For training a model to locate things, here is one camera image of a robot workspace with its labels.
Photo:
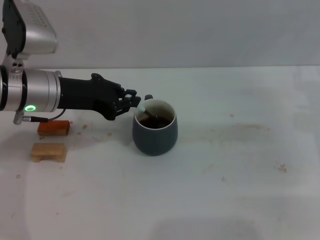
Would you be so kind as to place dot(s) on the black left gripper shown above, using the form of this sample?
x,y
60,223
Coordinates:
x,y
85,95

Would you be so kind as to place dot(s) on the grey ceramic coffee cup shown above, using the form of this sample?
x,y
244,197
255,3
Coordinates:
x,y
155,140

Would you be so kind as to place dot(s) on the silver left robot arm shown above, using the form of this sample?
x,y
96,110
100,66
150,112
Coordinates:
x,y
37,91

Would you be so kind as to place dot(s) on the red-brown wooden block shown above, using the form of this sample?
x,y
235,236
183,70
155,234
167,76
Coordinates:
x,y
53,127

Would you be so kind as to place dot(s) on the light notched wooden block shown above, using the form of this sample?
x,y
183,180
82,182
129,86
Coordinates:
x,y
50,151

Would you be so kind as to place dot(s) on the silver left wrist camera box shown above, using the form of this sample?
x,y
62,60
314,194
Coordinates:
x,y
30,30

